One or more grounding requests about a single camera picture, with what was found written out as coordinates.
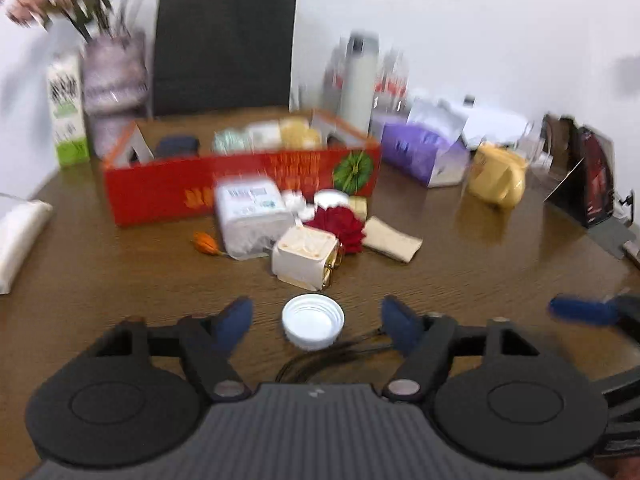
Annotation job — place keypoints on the white tissue packet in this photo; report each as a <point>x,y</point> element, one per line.
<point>255,225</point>

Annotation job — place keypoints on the beige fabric pouch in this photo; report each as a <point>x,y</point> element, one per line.
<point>392,240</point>

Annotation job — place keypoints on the green white milk carton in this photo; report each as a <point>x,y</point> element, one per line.
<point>67,110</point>

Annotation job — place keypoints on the black paper bag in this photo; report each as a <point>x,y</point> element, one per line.
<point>225,50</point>

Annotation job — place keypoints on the white power strip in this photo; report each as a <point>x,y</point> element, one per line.
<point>20,240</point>

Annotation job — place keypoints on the red cardboard box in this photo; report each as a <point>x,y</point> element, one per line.
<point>175,185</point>

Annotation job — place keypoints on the pale wooden block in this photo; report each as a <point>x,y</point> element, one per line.
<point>359,206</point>

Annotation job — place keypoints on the small orange ornament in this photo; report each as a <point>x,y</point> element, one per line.
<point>205,242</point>

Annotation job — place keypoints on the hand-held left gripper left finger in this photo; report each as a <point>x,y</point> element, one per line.
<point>232,322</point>

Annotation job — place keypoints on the gold metal clip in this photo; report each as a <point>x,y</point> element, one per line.
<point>334,265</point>

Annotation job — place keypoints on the purple tissue pack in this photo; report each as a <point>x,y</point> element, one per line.
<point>415,147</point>

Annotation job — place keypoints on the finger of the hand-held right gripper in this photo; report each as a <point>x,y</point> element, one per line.
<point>582,311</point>

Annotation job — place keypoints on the brown wooden desk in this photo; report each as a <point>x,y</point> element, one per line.
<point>150,280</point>

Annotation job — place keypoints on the white thermos bottle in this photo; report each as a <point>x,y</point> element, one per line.
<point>357,85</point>

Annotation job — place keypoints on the dark red package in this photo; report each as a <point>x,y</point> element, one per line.
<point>595,175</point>

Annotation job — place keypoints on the white crumpled tissue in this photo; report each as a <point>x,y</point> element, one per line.
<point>296,202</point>

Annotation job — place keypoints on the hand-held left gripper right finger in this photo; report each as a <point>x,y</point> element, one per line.
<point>400,322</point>

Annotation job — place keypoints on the white papers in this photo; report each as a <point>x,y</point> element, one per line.
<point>492,122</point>

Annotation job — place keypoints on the dark blue case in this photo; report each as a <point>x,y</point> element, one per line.
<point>177,146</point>

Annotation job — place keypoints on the dried pink flowers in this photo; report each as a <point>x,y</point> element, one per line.
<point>30,2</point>

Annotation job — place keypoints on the purple patterned vase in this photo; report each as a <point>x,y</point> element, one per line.
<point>115,85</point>

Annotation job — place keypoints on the red fabric flower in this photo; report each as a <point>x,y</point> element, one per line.
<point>337,225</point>

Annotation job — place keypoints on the yellow snack packet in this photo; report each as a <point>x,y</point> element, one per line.
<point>300,134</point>

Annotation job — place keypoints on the cotton swab box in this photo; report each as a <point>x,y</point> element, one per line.
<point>300,255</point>

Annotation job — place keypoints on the white snack packet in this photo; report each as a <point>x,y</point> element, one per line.
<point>265,136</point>

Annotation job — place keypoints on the green tissue packet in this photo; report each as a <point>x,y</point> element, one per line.
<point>231,141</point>

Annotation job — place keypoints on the white bottle cap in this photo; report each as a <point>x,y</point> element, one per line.
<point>312,317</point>

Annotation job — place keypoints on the clear water bottle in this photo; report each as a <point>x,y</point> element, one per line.
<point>384,82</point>
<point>401,82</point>
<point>334,80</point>

